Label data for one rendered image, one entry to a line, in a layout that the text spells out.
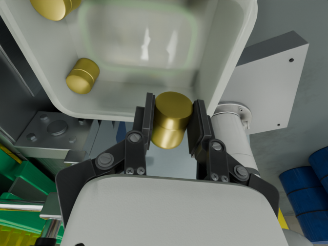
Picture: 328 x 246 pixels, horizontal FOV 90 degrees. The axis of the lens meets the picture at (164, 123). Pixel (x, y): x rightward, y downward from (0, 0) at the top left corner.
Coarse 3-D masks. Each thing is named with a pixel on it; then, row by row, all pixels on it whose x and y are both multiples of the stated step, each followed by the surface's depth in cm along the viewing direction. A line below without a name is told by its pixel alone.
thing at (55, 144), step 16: (48, 112) 27; (32, 128) 25; (48, 128) 24; (64, 128) 25; (80, 128) 26; (96, 128) 28; (16, 144) 23; (32, 144) 23; (48, 144) 23; (64, 144) 24; (80, 144) 24
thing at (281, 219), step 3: (279, 210) 345; (279, 213) 340; (279, 216) 336; (282, 216) 339; (279, 219) 332; (282, 219) 333; (279, 222) 329; (282, 222) 329; (285, 222) 333; (282, 225) 325; (285, 225) 326; (285, 228) 322; (288, 228) 330
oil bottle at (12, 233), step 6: (0, 228) 26; (6, 228) 27; (12, 228) 28; (0, 234) 26; (6, 234) 27; (12, 234) 28; (18, 234) 29; (0, 240) 26; (6, 240) 27; (12, 240) 28
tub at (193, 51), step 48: (0, 0) 13; (96, 0) 19; (144, 0) 19; (192, 0) 19; (240, 0) 13; (48, 48) 19; (96, 48) 24; (144, 48) 23; (192, 48) 23; (240, 48) 16; (48, 96) 21; (96, 96) 26; (144, 96) 27; (192, 96) 27
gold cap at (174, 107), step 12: (168, 96) 14; (180, 96) 14; (156, 108) 13; (168, 108) 13; (180, 108) 13; (192, 108) 14; (156, 120) 14; (168, 120) 13; (180, 120) 13; (156, 132) 15; (168, 132) 14; (180, 132) 14; (156, 144) 16; (168, 144) 15
